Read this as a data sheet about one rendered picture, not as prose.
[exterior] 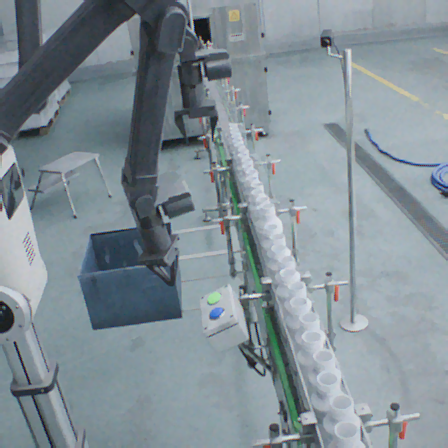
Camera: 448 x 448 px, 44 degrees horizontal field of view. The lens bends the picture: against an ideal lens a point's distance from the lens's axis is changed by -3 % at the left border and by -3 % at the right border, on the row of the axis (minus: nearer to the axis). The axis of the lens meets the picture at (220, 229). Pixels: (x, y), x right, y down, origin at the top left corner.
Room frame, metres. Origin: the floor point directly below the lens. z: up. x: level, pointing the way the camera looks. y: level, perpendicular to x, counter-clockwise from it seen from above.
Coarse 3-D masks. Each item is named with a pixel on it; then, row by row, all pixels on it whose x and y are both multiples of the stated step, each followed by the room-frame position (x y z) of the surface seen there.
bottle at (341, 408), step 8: (336, 400) 0.67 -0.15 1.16; (344, 400) 0.66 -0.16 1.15; (336, 408) 0.64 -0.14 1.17; (344, 408) 0.67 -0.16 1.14; (352, 408) 0.64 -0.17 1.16; (328, 416) 0.66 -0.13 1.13; (336, 416) 0.64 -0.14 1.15; (344, 416) 0.63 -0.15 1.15; (352, 416) 0.64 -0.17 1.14; (328, 424) 0.65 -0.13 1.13; (336, 424) 0.64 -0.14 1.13; (360, 424) 0.64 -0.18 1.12; (328, 432) 0.64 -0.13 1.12; (328, 440) 0.64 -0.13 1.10
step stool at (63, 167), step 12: (72, 156) 4.71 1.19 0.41; (84, 156) 4.65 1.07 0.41; (96, 156) 4.66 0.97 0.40; (48, 168) 4.47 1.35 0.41; (60, 168) 4.42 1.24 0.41; (72, 168) 4.42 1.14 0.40; (48, 180) 4.75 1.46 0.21; (60, 180) 4.70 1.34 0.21; (36, 192) 4.56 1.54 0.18; (108, 192) 4.66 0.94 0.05; (72, 204) 4.32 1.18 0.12
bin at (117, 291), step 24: (96, 240) 1.88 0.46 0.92; (120, 240) 1.88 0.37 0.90; (96, 264) 1.86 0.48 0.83; (120, 264) 1.88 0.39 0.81; (96, 288) 1.58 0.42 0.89; (120, 288) 1.58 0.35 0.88; (144, 288) 1.58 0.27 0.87; (168, 288) 1.58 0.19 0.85; (96, 312) 1.58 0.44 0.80; (120, 312) 1.58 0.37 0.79; (144, 312) 1.58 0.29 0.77; (168, 312) 1.58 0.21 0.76
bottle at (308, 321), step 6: (300, 318) 0.89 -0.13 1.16; (306, 318) 0.90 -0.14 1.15; (312, 318) 0.90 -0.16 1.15; (300, 324) 0.88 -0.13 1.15; (306, 324) 0.87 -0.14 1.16; (312, 324) 0.87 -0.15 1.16; (318, 324) 0.88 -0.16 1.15; (300, 330) 0.89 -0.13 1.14; (306, 330) 0.87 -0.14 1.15; (312, 330) 0.87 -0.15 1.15; (318, 330) 0.88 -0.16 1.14; (294, 336) 0.90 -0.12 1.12; (300, 336) 0.88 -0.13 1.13; (324, 336) 0.88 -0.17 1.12; (300, 342) 0.87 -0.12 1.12; (324, 342) 0.87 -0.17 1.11; (300, 348) 0.87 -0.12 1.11
